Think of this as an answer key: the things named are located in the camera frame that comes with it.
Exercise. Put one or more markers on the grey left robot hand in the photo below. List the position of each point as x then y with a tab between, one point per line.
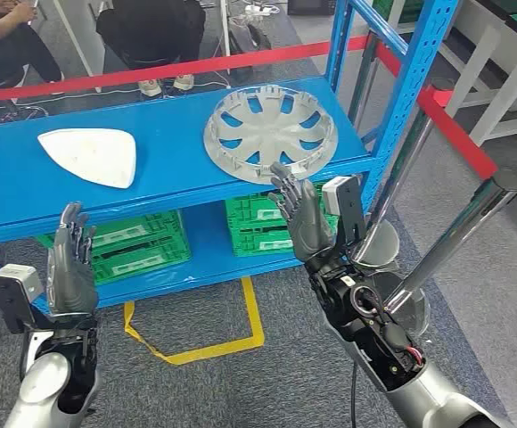
307	227

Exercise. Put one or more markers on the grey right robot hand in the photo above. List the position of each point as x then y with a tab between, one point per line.
69	283

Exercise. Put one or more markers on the silver plastic wheel hubcap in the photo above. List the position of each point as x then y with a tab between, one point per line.
269	127

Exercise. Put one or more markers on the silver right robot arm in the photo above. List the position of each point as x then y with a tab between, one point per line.
40	390

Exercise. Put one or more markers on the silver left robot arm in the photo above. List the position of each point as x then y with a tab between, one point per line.
419	401

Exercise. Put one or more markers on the blue metal shelf rack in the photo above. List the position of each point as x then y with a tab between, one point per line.
164	136

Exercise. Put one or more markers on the white workbench with green mat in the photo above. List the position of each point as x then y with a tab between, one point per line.
503	88

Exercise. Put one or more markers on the green folded plastic crate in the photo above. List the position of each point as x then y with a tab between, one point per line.
253	230
138	254

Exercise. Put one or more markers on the white plastic mirror cover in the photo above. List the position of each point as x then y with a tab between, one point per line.
89	156

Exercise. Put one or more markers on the grey bag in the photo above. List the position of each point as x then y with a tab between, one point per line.
249	35

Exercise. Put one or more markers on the red barrier belt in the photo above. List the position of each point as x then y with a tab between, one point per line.
151	72
454	133

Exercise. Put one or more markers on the black microwave oven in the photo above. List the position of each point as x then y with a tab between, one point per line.
312	6

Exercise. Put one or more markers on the white power strip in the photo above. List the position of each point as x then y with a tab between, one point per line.
260	9

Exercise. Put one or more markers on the person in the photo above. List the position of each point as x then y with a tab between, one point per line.
151	29
4	47

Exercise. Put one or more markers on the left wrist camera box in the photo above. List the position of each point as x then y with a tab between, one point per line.
347	207

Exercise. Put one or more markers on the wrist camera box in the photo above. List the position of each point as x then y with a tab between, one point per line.
347	207
13	289

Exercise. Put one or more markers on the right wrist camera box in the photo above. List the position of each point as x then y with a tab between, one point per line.
13	289

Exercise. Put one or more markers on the chrome stanchion post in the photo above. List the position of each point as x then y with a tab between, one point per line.
396	171
361	83
459	236

